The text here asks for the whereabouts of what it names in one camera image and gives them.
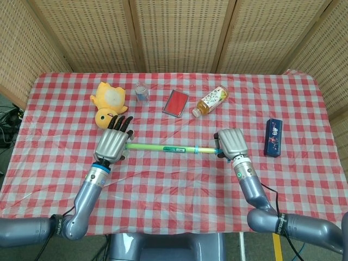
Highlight dark blue printed box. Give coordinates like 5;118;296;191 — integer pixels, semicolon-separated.
264;118;284;158

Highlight grey robot torso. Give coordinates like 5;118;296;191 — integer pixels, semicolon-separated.
108;233;226;261

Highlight black cables on floor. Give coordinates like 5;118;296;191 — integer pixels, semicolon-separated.
0;104;24;149

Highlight tea bottle with white cap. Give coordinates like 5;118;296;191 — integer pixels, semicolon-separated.
192;85;229;117

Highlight yellow plush toy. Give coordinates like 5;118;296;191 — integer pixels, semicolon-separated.
90;82;129;128

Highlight red checkered tablecloth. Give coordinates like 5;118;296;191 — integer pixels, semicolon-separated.
0;71;348;236

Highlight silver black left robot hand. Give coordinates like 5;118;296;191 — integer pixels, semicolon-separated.
93;115;135;164

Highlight clear jar with blue label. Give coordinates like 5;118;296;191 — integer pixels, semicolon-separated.
135;82;151;103

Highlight woven bamboo folding screen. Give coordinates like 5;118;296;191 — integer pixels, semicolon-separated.
0;0;348;164

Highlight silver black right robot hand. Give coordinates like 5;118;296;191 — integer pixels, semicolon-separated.
213;128;248;163

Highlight green blue water pump toy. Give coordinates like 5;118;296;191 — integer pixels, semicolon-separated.
124;142;232;164

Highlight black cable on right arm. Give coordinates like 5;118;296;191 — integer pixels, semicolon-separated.
260;183;300;261

